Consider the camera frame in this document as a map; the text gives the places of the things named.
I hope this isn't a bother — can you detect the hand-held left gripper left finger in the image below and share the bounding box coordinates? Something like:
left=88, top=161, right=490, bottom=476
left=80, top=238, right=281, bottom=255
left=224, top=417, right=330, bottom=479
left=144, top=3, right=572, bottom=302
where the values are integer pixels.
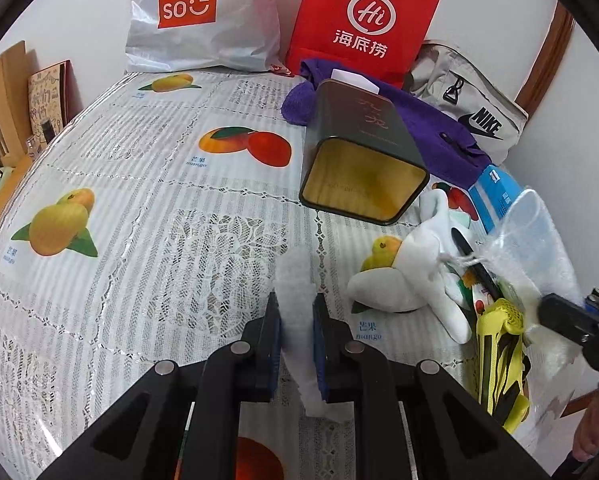
left=36, top=292, right=283, bottom=480

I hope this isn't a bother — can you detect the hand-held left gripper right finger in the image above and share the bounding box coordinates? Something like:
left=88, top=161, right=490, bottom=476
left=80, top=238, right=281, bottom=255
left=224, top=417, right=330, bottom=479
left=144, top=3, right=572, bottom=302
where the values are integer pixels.
left=313, top=293, right=553, bottom=480

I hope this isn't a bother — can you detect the purple towel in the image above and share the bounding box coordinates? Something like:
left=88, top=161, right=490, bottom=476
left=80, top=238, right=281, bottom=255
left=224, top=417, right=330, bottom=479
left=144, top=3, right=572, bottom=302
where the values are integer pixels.
left=280, top=57, right=493, bottom=192

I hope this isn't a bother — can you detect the person's right hand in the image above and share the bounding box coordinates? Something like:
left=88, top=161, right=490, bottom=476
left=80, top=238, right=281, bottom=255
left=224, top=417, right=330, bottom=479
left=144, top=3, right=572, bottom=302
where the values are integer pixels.
left=574, top=392, right=599, bottom=462

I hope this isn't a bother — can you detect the white fabric glove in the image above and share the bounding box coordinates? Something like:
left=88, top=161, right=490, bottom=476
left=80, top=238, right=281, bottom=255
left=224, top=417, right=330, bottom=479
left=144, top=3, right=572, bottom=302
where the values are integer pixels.
left=347, top=189, right=473, bottom=345

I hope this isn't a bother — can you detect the red paper bag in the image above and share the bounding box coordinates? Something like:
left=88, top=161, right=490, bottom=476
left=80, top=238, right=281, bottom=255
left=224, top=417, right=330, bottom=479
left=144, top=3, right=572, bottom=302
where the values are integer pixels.
left=284, top=0, right=443, bottom=87

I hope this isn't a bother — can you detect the blue packet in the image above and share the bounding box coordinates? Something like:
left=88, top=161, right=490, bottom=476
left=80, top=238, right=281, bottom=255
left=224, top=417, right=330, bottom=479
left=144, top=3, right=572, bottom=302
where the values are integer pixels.
left=468, top=163, right=526, bottom=234

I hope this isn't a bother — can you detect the translucent drawstring pouch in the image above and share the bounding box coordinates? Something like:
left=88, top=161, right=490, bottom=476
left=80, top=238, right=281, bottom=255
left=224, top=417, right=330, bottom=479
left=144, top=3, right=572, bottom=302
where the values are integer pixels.
left=479, top=188, right=588, bottom=421

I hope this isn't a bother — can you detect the dark green tin box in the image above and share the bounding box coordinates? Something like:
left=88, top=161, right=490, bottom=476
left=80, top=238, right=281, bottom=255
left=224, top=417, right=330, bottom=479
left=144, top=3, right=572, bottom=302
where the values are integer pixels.
left=299, top=79, right=429, bottom=225

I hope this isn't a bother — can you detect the beige sling bag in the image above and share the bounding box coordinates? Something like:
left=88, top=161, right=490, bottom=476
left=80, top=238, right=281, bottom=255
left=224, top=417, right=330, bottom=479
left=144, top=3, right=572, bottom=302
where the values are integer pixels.
left=403, top=40, right=529, bottom=166

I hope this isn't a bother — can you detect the white plastic shopping bag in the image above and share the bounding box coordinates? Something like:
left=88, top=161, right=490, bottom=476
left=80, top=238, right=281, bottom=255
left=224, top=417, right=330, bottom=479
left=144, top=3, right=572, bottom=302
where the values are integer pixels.
left=124, top=0, right=281, bottom=74

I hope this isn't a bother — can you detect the wooden door frame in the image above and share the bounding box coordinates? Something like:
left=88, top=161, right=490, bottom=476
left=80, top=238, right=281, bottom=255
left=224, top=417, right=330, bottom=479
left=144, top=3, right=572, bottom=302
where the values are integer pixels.
left=514, top=0, right=576, bottom=107

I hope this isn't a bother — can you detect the white sponge block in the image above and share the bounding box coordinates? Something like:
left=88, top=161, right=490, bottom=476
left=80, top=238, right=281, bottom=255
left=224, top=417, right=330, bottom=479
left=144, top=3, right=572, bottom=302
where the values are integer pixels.
left=329, top=67, right=380, bottom=95

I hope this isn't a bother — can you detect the brown printed box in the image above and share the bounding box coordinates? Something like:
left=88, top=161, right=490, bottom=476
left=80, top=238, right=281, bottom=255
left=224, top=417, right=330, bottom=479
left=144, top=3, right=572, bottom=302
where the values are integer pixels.
left=27, top=60, right=73, bottom=150

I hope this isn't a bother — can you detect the yellow-green plastic net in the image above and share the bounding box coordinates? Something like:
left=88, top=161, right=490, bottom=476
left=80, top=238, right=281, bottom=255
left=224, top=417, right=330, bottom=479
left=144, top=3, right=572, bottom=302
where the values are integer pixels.
left=476, top=297, right=531, bottom=434

